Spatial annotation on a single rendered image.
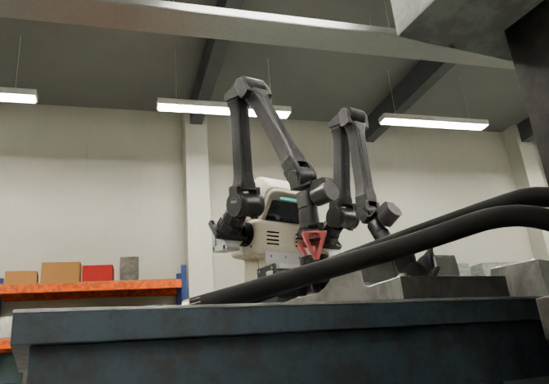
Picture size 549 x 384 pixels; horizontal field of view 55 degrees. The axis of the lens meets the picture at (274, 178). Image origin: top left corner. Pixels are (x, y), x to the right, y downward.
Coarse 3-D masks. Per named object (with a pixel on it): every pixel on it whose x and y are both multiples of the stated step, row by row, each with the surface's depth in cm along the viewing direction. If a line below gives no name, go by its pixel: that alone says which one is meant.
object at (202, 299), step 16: (336, 256) 78; (352, 256) 77; (288, 272) 78; (304, 272) 77; (320, 272) 77; (336, 272) 77; (224, 288) 79; (240, 288) 78; (256, 288) 77; (272, 288) 77; (288, 288) 77; (192, 304) 78
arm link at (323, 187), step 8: (288, 176) 151; (296, 176) 148; (296, 184) 148; (304, 184) 148; (312, 184) 147; (320, 184) 144; (328, 184) 144; (312, 192) 145; (320, 192) 143; (328, 192) 142; (336, 192) 145; (312, 200) 145; (320, 200) 144; (328, 200) 143
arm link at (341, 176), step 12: (348, 108) 195; (336, 120) 200; (360, 120) 196; (336, 132) 200; (336, 144) 200; (348, 144) 199; (336, 156) 199; (348, 156) 198; (336, 168) 198; (348, 168) 197; (336, 180) 197; (348, 180) 196; (348, 192) 195; (336, 204) 191; (348, 204) 195; (336, 216) 190
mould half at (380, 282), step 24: (384, 264) 110; (456, 264) 118; (336, 288) 115; (360, 288) 107; (384, 288) 99; (408, 288) 95; (432, 288) 97; (456, 288) 100; (480, 288) 102; (504, 288) 105
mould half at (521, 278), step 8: (512, 264) 124; (520, 264) 122; (528, 264) 121; (536, 264) 120; (544, 264) 121; (496, 272) 126; (504, 272) 125; (512, 272) 123; (520, 272) 122; (528, 272) 121; (536, 272) 119; (544, 272) 119; (512, 280) 123; (520, 280) 122; (528, 280) 120; (536, 280) 119; (544, 280) 118; (512, 288) 123; (520, 288) 121; (528, 288) 120; (536, 288) 119; (544, 288) 118; (512, 296) 123; (520, 296) 121
